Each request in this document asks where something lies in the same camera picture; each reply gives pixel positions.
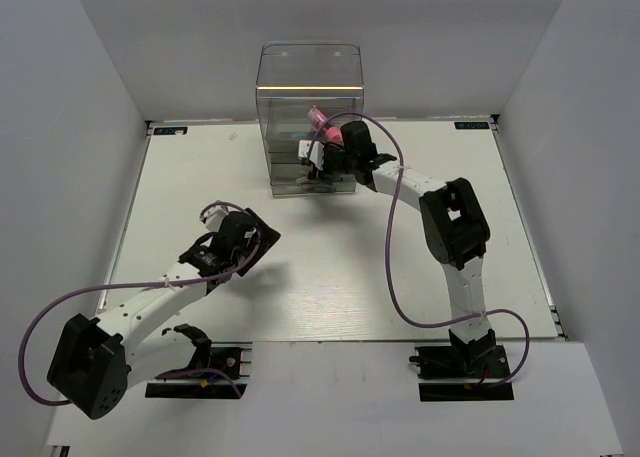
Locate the pink capped clip jar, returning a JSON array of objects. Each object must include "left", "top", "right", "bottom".
[{"left": 307, "top": 106, "right": 343, "bottom": 145}]

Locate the red pen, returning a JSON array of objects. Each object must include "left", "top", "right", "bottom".
[{"left": 295, "top": 174, "right": 343, "bottom": 186}]

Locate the clear plastic drawer organizer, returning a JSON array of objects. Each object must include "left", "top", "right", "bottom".
[{"left": 255, "top": 41, "right": 364, "bottom": 196}]

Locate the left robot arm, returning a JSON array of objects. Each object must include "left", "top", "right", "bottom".
[{"left": 47, "top": 205, "right": 281, "bottom": 420}]

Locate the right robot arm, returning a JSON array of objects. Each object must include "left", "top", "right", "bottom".
[{"left": 299, "top": 117, "right": 496, "bottom": 376}]

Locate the right blue table label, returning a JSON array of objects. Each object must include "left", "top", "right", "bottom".
[{"left": 454, "top": 121, "right": 490, "bottom": 130}]

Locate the blue table label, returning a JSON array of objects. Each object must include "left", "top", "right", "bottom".
[
  {"left": 454, "top": 121, "right": 490, "bottom": 130},
  {"left": 153, "top": 126, "right": 188, "bottom": 136}
]

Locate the left blue table label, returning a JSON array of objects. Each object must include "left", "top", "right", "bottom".
[{"left": 153, "top": 126, "right": 188, "bottom": 136}]

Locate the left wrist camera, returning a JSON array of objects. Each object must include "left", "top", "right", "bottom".
[{"left": 199, "top": 202, "right": 229, "bottom": 232}]

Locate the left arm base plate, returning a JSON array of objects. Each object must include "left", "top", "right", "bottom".
[{"left": 144, "top": 343, "right": 253, "bottom": 400}]

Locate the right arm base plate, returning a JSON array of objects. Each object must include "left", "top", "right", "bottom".
[{"left": 408, "top": 345, "right": 514, "bottom": 403}]

